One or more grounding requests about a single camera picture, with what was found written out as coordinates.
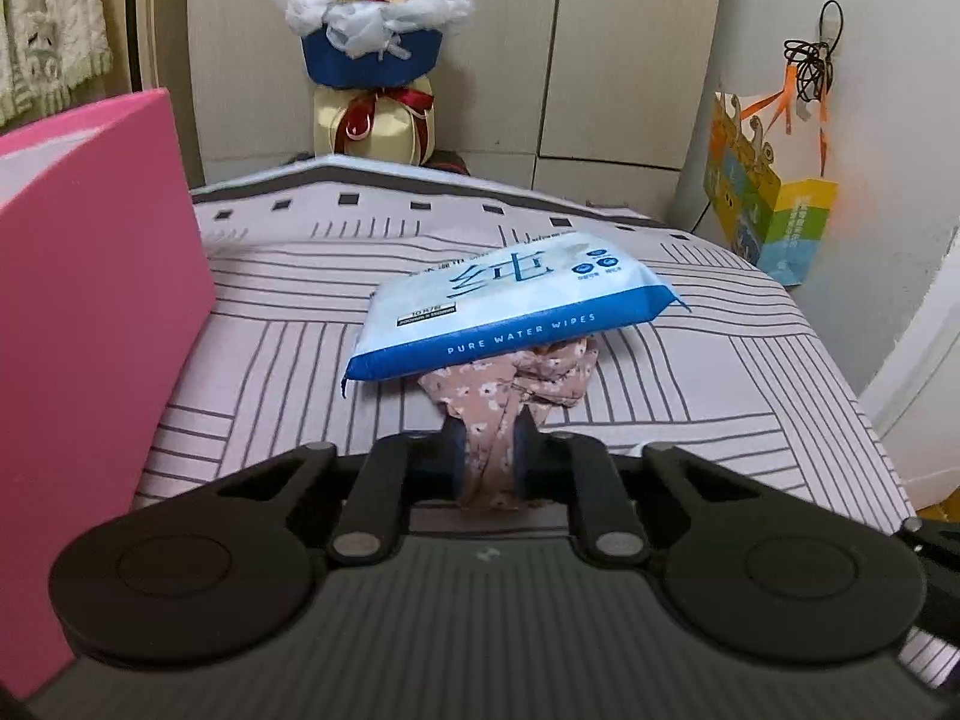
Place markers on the pink cardboard box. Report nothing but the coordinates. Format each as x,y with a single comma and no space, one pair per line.
90,315

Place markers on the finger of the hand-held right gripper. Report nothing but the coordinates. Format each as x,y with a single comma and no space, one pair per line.
934,544

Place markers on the fluffy cream cardigan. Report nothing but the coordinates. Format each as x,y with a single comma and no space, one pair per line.
45,22

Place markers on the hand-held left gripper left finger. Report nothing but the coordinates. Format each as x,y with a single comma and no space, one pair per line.
444,461

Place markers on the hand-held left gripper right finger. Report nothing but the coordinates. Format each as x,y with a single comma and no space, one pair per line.
534,461

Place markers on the floral fabric scrunchie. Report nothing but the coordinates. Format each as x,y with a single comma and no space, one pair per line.
487,405

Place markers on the colourful paper bag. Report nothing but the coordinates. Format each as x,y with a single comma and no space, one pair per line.
757,202

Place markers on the striped grey table cover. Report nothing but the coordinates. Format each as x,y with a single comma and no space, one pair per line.
300,360

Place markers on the blue wrapped flower bouquet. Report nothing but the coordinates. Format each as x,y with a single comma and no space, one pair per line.
371,22

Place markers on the white wardrobe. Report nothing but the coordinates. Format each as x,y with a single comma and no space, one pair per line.
600,52

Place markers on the white door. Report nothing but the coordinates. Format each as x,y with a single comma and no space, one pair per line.
919,390

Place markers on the blue and white wipes packet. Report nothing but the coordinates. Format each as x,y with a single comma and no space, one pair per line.
510,300

